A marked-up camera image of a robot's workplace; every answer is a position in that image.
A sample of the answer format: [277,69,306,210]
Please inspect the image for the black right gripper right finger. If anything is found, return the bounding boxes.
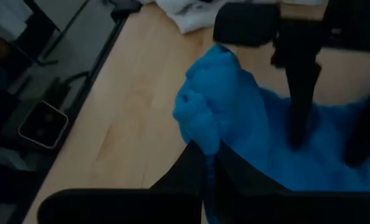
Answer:
[215,140,291,224]

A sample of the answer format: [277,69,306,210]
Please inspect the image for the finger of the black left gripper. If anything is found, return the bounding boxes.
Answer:
[284,60,323,151]
[343,70,370,169]

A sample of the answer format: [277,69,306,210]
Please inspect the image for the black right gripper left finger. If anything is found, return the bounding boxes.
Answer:
[149,140,206,224]

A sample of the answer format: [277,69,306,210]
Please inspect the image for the bright blue garment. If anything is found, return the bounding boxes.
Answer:
[172,44,370,224]

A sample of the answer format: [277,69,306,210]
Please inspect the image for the white shirt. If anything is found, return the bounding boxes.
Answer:
[155,0,231,34]

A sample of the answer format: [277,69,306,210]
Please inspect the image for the black silver-rimmed square block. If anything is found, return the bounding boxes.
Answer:
[17,100,70,150]

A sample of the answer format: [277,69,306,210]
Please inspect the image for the white board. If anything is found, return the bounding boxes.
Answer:
[0,0,34,41]

